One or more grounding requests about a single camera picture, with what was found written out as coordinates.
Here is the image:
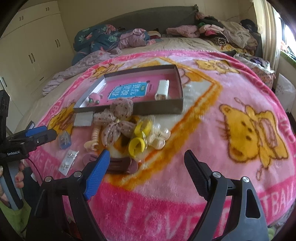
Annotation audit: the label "blue clear earring box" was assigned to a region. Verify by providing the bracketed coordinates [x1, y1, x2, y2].
[58, 131, 71, 150]

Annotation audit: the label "dark red hair clip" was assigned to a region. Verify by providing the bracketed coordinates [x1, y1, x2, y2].
[82, 154, 138, 174]

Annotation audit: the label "earring card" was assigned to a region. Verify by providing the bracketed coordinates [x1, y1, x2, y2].
[58, 150, 79, 176]

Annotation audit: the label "peach spiral hair tie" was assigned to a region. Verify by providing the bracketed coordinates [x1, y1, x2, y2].
[83, 124, 100, 152]

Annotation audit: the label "yellow rings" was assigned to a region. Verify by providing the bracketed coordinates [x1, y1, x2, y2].
[127, 116, 160, 163]

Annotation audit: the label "spotted fabric bow scrunchie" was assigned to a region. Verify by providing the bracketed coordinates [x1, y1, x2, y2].
[93, 97, 135, 147]

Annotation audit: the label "green sleeve left forearm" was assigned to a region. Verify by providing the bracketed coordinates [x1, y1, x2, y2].
[1, 201, 31, 238]

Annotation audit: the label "left hand painted nails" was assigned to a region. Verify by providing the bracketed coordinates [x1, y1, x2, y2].
[0, 161, 25, 205]

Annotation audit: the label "beige bed sheet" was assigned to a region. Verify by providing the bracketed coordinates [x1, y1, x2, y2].
[16, 38, 218, 132]

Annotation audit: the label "cream pearl flower hair claw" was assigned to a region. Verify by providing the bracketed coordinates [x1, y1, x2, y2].
[147, 128, 171, 150]

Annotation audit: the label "small grey box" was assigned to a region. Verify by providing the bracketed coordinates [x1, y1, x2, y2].
[74, 111, 93, 127]

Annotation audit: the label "pink cartoon bear blanket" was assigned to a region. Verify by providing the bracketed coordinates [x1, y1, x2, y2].
[34, 50, 295, 240]

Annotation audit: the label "cream wardrobe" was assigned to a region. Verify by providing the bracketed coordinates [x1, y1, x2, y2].
[1, 1, 74, 133]

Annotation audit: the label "shallow grey cardboard box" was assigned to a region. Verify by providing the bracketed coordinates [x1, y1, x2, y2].
[74, 65, 184, 115]

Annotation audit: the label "floral fabric bag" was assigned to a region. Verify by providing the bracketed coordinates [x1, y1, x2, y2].
[233, 53, 277, 90]

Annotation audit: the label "white paper bag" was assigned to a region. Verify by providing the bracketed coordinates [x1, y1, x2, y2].
[275, 74, 295, 113]

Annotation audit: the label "dark floral duvet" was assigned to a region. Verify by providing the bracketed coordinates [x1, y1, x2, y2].
[72, 24, 122, 65]

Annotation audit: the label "pink knitted garment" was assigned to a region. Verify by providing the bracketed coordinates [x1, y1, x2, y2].
[166, 25, 200, 38]

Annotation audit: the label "lilac crumpled garment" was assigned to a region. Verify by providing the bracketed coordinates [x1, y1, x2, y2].
[42, 29, 161, 96]

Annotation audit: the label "pile of clothes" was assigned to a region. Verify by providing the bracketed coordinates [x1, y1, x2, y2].
[195, 11, 263, 57]

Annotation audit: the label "grey bed headboard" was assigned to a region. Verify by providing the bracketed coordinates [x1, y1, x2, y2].
[101, 5, 199, 34]

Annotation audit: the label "cream curtain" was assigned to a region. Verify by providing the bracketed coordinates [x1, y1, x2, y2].
[253, 0, 282, 71]

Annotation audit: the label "white beaded bracelet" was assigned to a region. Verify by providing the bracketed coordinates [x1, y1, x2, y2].
[154, 79, 170, 100]

